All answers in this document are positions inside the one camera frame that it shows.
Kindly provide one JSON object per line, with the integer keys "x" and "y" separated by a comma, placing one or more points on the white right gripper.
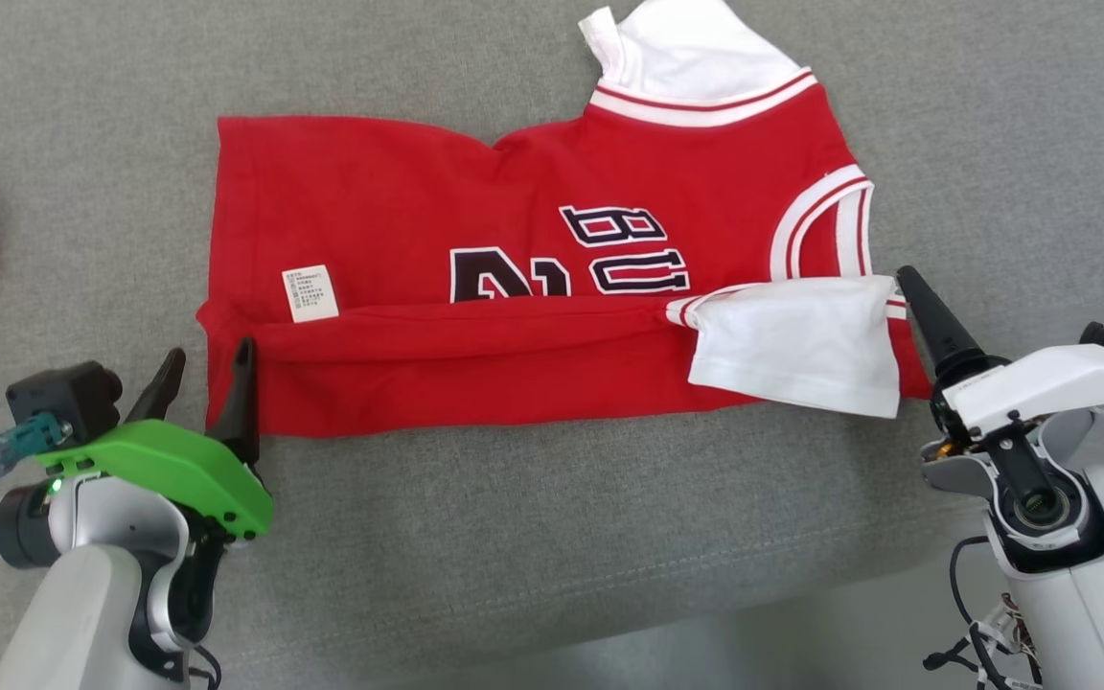
{"x": 1050, "y": 383}

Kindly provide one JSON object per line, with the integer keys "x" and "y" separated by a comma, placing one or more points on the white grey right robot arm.
{"x": 1098, "y": 575}

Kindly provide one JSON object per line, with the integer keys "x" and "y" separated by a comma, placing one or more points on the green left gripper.
{"x": 178, "y": 465}

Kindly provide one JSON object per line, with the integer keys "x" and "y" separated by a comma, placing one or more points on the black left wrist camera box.
{"x": 68, "y": 393}

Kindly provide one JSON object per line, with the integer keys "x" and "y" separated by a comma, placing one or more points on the red white basketball jersey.
{"x": 418, "y": 211}

